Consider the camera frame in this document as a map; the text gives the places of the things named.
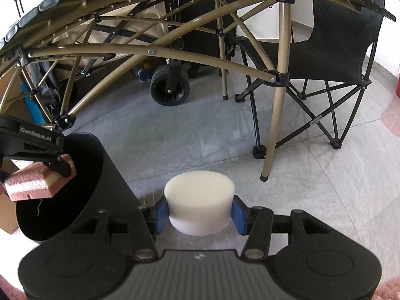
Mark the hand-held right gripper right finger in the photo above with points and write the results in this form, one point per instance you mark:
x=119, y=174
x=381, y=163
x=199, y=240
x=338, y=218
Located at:
x=239, y=215

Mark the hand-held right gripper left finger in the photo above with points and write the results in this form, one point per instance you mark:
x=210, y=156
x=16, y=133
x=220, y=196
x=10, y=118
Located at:
x=161, y=217

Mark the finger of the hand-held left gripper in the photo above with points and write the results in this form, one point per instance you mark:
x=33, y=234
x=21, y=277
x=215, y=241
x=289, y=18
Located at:
x=61, y=164

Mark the pink sponge block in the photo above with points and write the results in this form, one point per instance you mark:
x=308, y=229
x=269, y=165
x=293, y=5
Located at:
x=28, y=184

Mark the white foam cylinder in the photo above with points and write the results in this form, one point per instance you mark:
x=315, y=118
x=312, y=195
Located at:
x=200, y=200

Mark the black round trash bin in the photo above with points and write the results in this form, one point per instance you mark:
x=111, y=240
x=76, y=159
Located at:
x=118, y=181

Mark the blue box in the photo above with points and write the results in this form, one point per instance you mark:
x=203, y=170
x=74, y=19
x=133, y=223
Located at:
x=31, y=103

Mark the black hanging bag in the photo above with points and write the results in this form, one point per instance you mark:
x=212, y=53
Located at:
x=50, y=90

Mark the small cardboard box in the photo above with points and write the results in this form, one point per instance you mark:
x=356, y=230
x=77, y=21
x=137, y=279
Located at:
x=7, y=218

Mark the small blue toy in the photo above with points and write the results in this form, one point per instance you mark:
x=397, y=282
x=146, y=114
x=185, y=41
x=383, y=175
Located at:
x=143, y=74

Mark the olive folding table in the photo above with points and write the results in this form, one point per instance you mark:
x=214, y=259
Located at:
x=281, y=37

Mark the black folding camp chair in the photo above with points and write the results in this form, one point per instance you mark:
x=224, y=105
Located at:
x=343, y=43

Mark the red container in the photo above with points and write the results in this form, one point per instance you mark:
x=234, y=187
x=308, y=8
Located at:
x=398, y=81

